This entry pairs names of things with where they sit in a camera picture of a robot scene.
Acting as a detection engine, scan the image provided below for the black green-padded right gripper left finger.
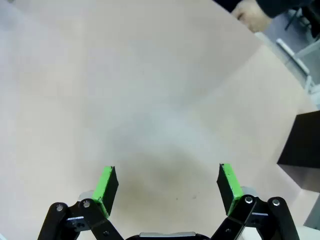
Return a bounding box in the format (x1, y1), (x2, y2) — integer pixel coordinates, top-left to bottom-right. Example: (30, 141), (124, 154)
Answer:
(37, 164), (125, 240)

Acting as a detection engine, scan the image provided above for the person in black clothes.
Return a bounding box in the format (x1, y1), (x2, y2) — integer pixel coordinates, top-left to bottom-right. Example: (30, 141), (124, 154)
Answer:
(212, 0), (242, 12)

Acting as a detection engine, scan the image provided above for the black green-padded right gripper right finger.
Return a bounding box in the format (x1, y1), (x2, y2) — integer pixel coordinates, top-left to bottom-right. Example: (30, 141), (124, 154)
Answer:
(211, 163), (301, 240)

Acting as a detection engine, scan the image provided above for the white table with metal frame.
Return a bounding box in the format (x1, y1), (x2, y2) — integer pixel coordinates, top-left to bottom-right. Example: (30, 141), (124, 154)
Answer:
(276, 37), (320, 95)

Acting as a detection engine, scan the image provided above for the black office chair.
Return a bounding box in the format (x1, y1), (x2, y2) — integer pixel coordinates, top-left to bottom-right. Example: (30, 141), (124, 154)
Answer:
(284, 6), (320, 39)

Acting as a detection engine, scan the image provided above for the black open-top box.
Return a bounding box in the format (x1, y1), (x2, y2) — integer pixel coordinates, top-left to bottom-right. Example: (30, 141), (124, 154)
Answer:
(276, 111), (320, 194)

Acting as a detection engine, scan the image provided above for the person's dark-sleeved left forearm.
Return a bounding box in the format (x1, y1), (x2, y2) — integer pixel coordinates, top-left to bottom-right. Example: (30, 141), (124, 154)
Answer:
(254, 0), (320, 19)

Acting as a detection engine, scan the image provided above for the person's left hand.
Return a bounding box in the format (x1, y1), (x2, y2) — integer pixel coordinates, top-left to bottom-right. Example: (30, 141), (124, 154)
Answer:
(231, 1), (273, 33)

